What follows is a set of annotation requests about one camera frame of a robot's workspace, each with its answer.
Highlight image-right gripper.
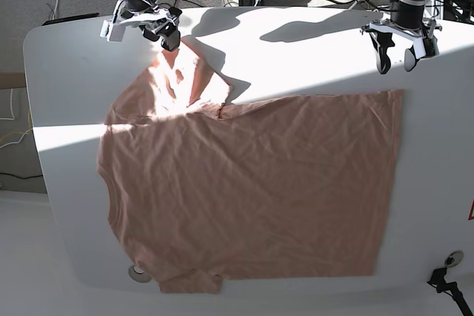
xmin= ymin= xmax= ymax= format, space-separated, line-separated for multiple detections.
xmin=361 ymin=0 xmax=442 ymax=75

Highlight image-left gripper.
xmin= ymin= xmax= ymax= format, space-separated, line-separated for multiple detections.
xmin=113 ymin=0 xmax=181 ymax=52

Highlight salmon pink T-shirt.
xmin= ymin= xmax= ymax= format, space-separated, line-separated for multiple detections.
xmin=97 ymin=45 xmax=404 ymax=293

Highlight red warning sticker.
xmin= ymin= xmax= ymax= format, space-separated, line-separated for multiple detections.
xmin=468 ymin=201 xmax=474 ymax=221

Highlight right round table grommet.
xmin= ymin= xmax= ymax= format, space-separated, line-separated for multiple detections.
xmin=444 ymin=250 xmax=464 ymax=268

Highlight round metal table grommet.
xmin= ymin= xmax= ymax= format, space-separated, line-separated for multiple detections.
xmin=127 ymin=265 xmax=152 ymax=283

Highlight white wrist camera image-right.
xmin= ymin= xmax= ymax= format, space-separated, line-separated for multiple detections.
xmin=413 ymin=36 xmax=439 ymax=59

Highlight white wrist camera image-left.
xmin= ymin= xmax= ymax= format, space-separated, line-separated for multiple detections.
xmin=100 ymin=20 xmax=126 ymax=42

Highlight black clamp with cable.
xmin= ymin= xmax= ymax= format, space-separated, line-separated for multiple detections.
xmin=427 ymin=267 xmax=473 ymax=316

